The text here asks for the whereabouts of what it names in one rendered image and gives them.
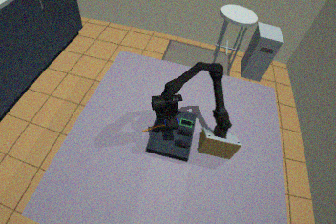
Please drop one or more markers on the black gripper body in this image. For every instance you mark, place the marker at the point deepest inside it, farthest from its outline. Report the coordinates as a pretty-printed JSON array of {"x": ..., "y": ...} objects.
[{"x": 172, "y": 123}]

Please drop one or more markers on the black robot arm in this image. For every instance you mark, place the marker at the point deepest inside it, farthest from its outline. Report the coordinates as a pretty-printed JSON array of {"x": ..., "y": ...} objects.
[{"x": 170, "y": 99}]

